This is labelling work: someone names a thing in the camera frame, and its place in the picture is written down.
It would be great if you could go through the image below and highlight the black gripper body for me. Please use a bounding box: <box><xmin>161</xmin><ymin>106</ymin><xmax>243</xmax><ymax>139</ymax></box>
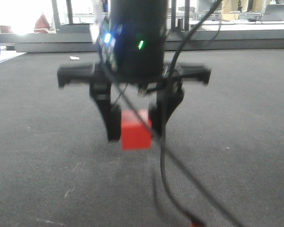
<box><xmin>57</xmin><ymin>62</ymin><xmax>211</xmax><ymax>99</ymax></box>

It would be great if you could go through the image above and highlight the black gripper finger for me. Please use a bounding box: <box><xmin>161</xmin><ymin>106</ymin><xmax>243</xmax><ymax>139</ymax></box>
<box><xmin>91</xmin><ymin>94</ymin><xmax>121</xmax><ymax>141</ymax></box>
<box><xmin>148</xmin><ymin>88</ymin><xmax>184</xmax><ymax>137</ymax></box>

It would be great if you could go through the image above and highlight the red magnetic cube block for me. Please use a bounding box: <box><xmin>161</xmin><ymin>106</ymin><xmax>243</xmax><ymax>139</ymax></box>
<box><xmin>121</xmin><ymin>110</ymin><xmax>151</xmax><ymax>150</ymax></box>

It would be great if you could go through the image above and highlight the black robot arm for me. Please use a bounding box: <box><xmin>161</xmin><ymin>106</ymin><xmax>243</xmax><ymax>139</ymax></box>
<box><xmin>57</xmin><ymin>0</ymin><xmax>211</xmax><ymax>141</ymax></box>

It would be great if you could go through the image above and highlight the white paper scrap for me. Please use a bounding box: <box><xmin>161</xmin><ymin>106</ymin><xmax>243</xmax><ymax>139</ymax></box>
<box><xmin>70</xmin><ymin>56</ymin><xmax>80</xmax><ymax>61</ymax></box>

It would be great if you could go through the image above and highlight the red cloth object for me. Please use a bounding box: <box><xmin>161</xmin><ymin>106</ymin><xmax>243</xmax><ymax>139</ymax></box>
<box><xmin>34</xmin><ymin>13</ymin><xmax>50</xmax><ymax>34</ymax></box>

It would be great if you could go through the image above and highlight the white background table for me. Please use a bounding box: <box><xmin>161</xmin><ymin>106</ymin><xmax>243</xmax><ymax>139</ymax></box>
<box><xmin>200</xmin><ymin>20</ymin><xmax>284</xmax><ymax>31</ymax></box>

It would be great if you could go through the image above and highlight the black board edge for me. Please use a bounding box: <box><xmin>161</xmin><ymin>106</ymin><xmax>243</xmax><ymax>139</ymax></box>
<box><xmin>0</xmin><ymin>30</ymin><xmax>284</xmax><ymax>53</ymax></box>

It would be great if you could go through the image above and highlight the grey laptop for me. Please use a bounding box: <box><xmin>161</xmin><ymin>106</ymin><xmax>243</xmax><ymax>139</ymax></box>
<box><xmin>259</xmin><ymin>4</ymin><xmax>284</xmax><ymax>21</ymax></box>

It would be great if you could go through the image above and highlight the black cable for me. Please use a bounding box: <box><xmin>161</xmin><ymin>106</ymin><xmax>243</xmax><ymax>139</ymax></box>
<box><xmin>101</xmin><ymin>0</ymin><xmax>246</xmax><ymax>227</ymax></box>

